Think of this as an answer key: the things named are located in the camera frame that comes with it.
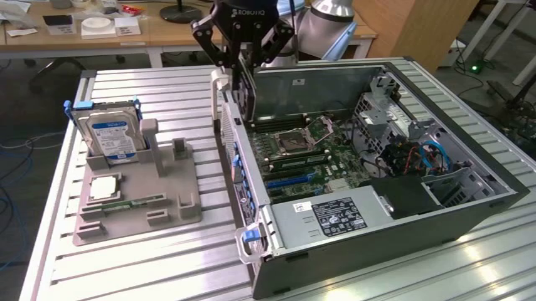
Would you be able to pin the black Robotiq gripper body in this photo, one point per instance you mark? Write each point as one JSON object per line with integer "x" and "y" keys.
{"x": 248, "y": 25}

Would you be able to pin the graphics card with metal bracket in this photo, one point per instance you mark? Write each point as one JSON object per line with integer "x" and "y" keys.
{"x": 248, "y": 94}

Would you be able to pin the wooden desk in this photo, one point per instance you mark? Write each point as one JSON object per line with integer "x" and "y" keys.
{"x": 168, "y": 34}

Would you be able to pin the black round lamp base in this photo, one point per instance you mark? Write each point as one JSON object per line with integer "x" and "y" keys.
{"x": 181, "y": 14}

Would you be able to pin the white labelled box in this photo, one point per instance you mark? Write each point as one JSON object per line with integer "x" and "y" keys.
{"x": 128, "y": 28}

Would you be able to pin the red package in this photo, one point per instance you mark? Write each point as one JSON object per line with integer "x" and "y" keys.
{"x": 130, "y": 9}

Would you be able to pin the white round container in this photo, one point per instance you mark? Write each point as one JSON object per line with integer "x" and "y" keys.
{"x": 98, "y": 29}

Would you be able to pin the open socket cover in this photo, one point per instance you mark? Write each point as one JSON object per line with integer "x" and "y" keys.
{"x": 321, "y": 127}

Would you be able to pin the wooden cabinet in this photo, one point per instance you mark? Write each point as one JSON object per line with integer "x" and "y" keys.
{"x": 419, "y": 31}

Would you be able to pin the CPU socket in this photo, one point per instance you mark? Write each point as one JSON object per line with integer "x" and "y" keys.
{"x": 293, "y": 142}

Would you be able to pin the white box with black top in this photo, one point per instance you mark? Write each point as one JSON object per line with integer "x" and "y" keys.
{"x": 61, "y": 28}

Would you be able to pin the silver metal drive cage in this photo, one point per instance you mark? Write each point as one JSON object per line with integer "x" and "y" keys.
{"x": 378, "y": 119}

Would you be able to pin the black chair base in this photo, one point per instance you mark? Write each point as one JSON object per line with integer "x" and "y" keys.
{"x": 63, "y": 62}

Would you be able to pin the grey cup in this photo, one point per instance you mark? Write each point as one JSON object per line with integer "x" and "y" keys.
{"x": 62, "y": 3}

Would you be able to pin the green RAM stick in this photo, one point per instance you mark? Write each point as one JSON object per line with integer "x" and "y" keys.
{"x": 301, "y": 161}
{"x": 122, "y": 205}

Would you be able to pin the green motherboard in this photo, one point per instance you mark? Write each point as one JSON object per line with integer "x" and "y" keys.
{"x": 335, "y": 163}

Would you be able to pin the white paper card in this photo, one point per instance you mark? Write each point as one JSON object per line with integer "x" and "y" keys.
{"x": 21, "y": 32}

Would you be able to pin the blue expansion slot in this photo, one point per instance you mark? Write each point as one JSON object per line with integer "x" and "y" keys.
{"x": 289, "y": 181}

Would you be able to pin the silver CPU chip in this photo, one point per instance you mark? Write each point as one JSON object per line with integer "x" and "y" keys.
{"x": 102, "y": 188}

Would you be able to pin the grey power supply unit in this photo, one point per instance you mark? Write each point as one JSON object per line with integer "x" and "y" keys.
{"x": 301, "y": 225}

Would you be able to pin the grey plastic parts rack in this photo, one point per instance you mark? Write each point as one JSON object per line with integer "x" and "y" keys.
{"x": 126, "y": 225}

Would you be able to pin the blue case latch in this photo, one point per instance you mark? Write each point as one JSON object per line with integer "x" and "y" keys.
{"x": 251, "y": 236}

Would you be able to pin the metal disk bay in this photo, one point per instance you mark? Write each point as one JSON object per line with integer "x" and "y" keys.
{"x": 460, "y": 188}

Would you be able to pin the open black PC case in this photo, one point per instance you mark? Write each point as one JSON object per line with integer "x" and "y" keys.
{"x": 378, "y": 251}

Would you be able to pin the hard disk with blue frame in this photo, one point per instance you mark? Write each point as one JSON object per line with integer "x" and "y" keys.
{"x": 112, "y": 138}

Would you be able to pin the white table frame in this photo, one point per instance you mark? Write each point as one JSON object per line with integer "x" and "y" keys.
{"x": 497, "y": 28}

